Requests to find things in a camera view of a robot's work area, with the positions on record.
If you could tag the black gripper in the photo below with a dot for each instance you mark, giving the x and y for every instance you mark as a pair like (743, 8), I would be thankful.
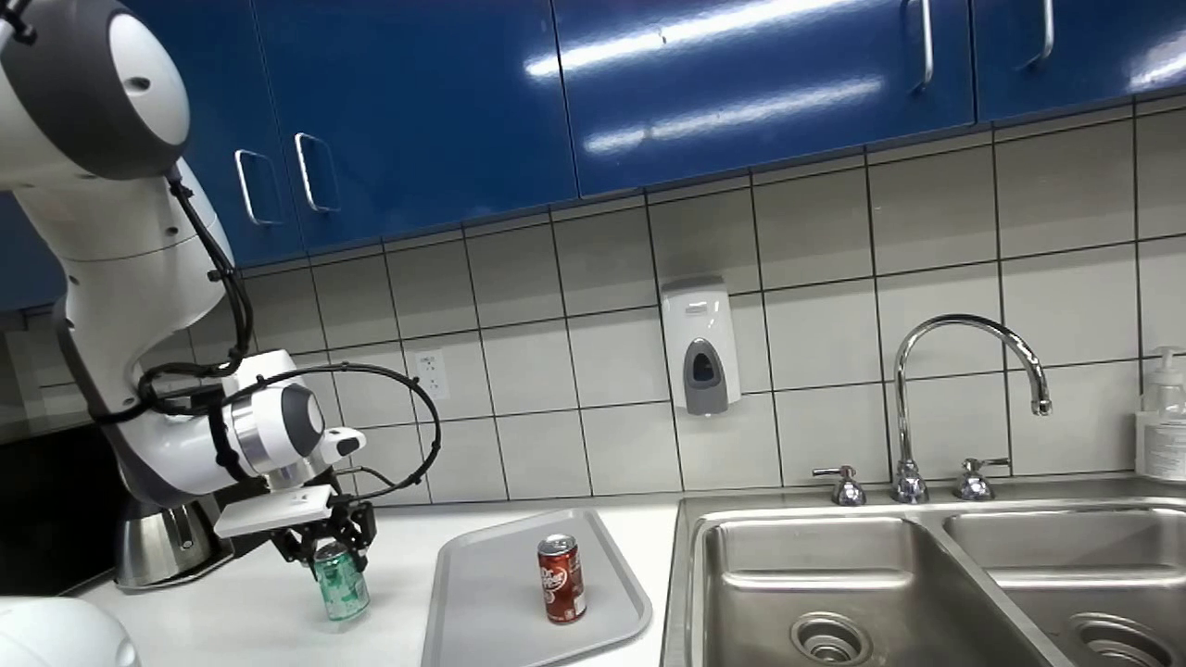
(319, 527)

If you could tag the green soda can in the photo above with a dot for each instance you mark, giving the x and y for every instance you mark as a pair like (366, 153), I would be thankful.
(339, 596)

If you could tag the red soda can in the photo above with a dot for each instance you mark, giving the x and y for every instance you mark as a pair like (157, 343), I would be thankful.
(561, 579)

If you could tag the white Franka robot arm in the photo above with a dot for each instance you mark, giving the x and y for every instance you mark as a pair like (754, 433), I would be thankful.
(113, 246)

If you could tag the grey plastic tray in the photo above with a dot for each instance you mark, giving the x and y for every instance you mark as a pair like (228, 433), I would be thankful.
(495, 605)

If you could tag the black microwave oven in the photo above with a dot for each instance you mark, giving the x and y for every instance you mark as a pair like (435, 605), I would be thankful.
(51, 521)

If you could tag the stainless steel double sink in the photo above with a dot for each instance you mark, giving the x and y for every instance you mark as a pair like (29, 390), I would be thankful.
(801, 579)

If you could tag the chrome faucet knob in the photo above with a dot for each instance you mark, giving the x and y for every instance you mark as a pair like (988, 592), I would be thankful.
(843, 482)
(978, 479)

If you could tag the chrome gooseneck faucet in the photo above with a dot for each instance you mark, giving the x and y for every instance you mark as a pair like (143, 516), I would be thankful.
(910, 410)

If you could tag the clear soap pump bottle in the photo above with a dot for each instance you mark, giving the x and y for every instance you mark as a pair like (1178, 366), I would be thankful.
(1163, 428)

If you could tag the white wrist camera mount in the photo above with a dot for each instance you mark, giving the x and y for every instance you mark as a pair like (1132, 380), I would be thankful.
(274, 510)

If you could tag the white wall power outlet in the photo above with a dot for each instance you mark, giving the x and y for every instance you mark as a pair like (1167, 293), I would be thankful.
(423, 368)

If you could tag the white wall soap dispenser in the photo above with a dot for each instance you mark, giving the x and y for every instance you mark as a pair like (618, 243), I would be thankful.
(702, 339)

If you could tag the blue glossy wall cabinet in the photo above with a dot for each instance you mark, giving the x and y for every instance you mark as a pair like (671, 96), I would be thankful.
(432, 98)

